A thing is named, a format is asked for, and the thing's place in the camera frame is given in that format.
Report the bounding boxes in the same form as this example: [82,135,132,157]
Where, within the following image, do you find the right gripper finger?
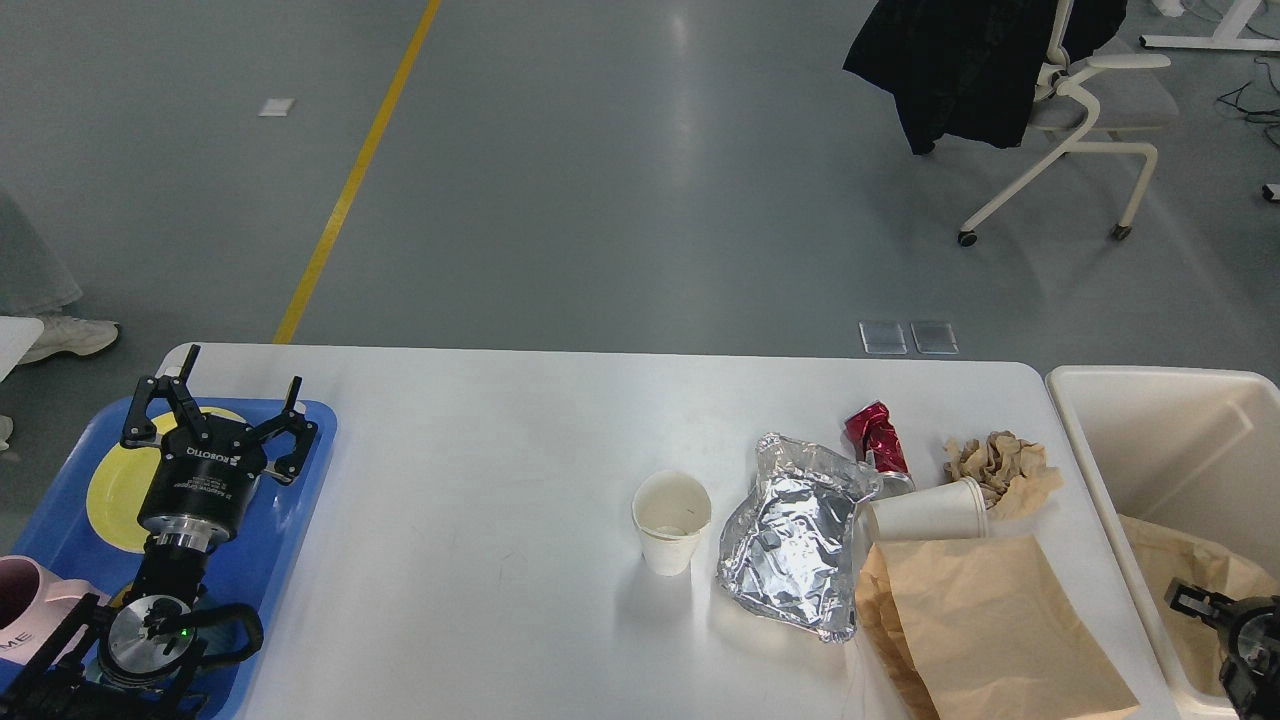
[1165,580,1240,629]

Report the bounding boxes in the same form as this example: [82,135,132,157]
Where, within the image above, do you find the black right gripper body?
[1220,596,1279,719]

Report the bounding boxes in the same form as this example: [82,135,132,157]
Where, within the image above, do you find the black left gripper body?
[138,418,268,553]

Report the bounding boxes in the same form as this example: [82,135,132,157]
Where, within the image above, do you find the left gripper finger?
[122,345,212,448]
[250,377,321,489]

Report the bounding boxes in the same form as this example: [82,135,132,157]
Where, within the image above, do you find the brown paper bag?
[855,536,1140,719]
[1117,515,1279,698]

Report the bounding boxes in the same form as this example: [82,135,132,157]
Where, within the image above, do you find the yellow plate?
[86,407,244,553]

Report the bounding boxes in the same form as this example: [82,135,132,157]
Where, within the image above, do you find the pink mug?
[1,555,101,666]

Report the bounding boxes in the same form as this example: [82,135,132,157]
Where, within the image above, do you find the white paper cup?
[631,470,713,577]

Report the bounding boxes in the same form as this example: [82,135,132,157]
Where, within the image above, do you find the silver foil bag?
[717,433,887,643]

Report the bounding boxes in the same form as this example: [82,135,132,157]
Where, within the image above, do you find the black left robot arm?
[3,347,337,719]

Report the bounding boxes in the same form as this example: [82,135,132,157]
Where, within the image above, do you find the white waste bin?
[1046,366,1279,719]

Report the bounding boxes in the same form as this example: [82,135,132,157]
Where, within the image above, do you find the person in light clothes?
[1,190,120,365]

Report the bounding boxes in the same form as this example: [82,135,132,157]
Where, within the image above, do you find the crumpled brown paper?
[943,430,1064,521]

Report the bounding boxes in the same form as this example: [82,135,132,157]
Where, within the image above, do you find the white tissue block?
[864,477,989,542]

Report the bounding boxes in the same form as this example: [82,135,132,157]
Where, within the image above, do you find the crushed red can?
[844,401,915,497]

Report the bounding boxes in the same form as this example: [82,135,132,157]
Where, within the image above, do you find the right floor outlet plate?
[910,320,959,356]

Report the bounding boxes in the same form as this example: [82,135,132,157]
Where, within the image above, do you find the floor outlet plate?
[910,320,959,356]
[859,322,909,356]

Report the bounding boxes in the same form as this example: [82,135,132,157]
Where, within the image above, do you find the left floor outlet plate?
[859,322,909,356]

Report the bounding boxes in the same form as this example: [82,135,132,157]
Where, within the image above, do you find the white office chair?
[957,1,1171,247]

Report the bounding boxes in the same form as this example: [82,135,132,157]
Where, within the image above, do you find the white desk leg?
[1139,1,1279,53]

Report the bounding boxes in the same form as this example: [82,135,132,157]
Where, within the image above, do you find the black jacket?
[842,0,1129,158]

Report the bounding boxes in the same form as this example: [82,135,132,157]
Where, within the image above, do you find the black floor cable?
[1213,55,1280,151]

